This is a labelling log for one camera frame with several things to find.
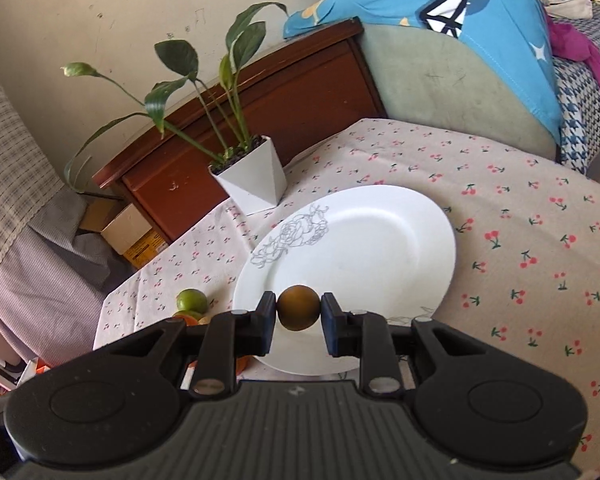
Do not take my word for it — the blue cartoon pillow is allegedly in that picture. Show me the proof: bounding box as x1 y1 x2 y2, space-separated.
283 0 562 140

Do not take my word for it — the white geometric plant pot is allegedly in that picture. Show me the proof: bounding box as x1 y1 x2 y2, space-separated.
212 136 287 216

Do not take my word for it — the green plum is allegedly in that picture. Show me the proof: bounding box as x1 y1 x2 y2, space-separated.
176 288 209 314

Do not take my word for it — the cherry print tablecloth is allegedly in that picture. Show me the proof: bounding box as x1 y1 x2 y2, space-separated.
95 119 600 471

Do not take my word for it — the green leafy plant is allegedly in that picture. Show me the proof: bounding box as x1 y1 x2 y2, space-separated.
62 1 287 194

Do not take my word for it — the orange mandarin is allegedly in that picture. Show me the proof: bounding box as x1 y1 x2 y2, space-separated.
172 311 202 326

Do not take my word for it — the magenta cloth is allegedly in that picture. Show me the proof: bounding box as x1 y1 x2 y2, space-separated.
546 16 600 87

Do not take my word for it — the pale green sofa cushion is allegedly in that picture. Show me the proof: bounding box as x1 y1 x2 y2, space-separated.
358 25 558 159

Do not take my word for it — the white decorated plate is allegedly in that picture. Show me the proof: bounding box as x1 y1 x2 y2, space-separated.
232 184 458 376

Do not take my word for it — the houndstooth blanket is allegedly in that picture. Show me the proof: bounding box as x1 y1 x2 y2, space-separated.
553 3 600 174

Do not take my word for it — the dark wooden cabinet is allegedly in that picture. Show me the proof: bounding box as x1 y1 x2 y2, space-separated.
92 16 389 245

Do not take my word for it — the checked lilac bed cover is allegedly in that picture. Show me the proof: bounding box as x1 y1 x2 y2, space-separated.
0 83 133 366

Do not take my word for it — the open cardboard box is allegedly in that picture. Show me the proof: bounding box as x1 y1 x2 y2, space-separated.
79 196 169 270

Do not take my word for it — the brown kiwi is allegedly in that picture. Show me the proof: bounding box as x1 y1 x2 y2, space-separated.
276 285 321 332

